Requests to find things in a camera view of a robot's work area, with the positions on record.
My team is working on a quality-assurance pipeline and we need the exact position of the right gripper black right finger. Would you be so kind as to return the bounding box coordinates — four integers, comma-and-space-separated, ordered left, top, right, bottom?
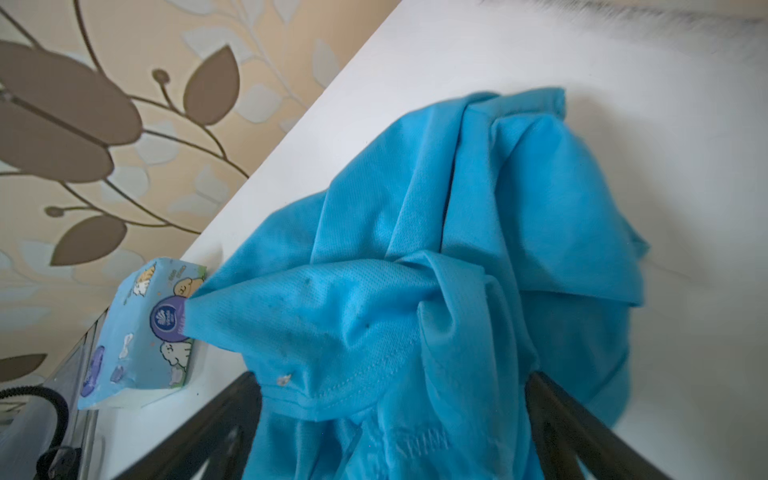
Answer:
525, 372, 667, 480

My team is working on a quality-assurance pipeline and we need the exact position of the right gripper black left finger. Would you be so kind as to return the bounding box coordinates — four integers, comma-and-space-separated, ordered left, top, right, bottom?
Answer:
117, 372, 263, 480

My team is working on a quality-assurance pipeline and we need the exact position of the turquoise blue cloth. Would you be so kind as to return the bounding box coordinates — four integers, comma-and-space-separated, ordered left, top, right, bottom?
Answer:
186, 88, 648, 479

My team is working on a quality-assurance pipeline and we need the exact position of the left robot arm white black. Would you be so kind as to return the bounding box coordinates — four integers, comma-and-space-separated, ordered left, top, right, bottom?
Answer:
1, 386, 82, 479

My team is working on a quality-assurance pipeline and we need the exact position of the light blue tissue pack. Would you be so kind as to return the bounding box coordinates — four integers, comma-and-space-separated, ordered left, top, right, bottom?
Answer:
78, 257, 206, 410

